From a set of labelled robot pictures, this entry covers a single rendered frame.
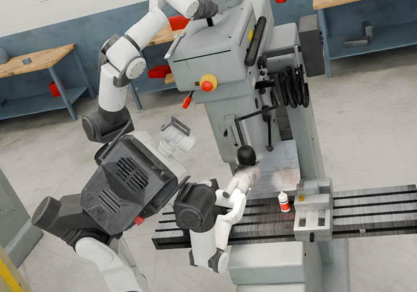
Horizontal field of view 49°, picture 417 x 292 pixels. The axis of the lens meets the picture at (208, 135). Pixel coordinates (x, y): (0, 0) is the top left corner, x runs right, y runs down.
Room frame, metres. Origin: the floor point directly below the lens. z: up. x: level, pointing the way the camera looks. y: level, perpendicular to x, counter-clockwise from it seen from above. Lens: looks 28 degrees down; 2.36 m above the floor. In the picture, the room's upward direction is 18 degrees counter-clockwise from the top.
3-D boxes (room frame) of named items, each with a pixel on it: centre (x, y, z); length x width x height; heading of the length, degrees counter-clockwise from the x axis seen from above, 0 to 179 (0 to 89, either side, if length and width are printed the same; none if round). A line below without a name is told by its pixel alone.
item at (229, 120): (1.59, -0.10, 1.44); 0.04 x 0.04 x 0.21; 70
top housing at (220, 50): (1.71, -0.14, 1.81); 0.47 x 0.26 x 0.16; 160
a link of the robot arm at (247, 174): (1.62, -0.09, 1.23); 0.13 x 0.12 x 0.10; 55
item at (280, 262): (1.69, -0.14, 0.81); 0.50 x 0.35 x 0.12; 160
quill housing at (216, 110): (1.70, -0.14, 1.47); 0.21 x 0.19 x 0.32; 70
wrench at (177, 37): (1.58, 0.02, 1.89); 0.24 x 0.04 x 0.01; 163
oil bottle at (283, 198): (1.67, -0.24, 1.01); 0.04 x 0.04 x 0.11
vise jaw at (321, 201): (1.56, -0.34, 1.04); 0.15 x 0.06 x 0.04; 67
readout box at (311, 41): (1.86, -0.56, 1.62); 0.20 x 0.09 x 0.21; 160
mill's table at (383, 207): (1.67, -0.19, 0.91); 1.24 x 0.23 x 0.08; 70
